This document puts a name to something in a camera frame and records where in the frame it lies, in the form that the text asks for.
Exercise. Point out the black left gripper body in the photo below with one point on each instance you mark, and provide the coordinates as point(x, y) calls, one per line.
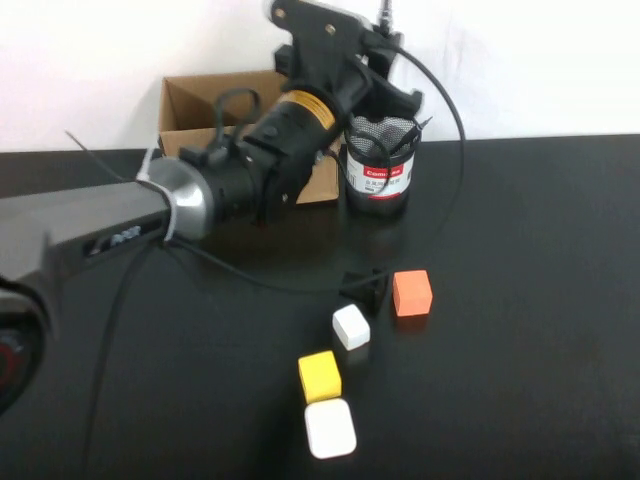
point(320, 50)

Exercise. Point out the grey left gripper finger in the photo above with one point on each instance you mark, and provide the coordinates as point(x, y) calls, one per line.
point(382, 52)
point(390, 100)

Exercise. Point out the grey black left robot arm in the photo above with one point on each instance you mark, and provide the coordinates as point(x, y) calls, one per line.
point(100, 215)

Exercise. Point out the black mesh pen holder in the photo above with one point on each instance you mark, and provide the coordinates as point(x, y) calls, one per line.
point(380, 195)

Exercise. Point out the open brown cardboard box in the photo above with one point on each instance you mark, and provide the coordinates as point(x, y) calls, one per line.
point(190, 107)

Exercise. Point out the orange cube block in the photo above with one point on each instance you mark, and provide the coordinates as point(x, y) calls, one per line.
point(412, 295)

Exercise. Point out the small white cube block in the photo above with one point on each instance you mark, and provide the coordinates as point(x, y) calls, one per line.
point(351, 327)

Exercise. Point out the yellow cube block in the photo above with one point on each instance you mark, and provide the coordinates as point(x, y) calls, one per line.
point(320, 375)

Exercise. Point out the large white rounded block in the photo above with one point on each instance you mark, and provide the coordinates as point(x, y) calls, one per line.
point(330, 430)

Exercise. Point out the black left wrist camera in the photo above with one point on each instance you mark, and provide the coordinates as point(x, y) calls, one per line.
point(284, 60)

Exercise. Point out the black plastic bracket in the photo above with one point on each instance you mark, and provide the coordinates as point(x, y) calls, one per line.
point(372, 295)

